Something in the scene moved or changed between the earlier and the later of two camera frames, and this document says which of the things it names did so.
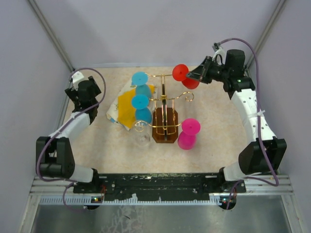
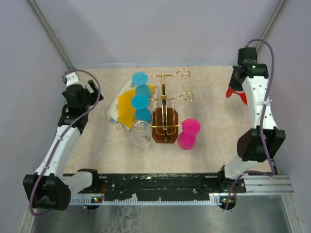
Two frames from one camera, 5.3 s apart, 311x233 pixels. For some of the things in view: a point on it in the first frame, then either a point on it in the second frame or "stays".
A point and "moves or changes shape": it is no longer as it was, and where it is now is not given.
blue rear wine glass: (140, 79) stays
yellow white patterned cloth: (121, 112) stays
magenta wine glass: (187, 138) stays
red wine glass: (180, 73) moves or changes shape
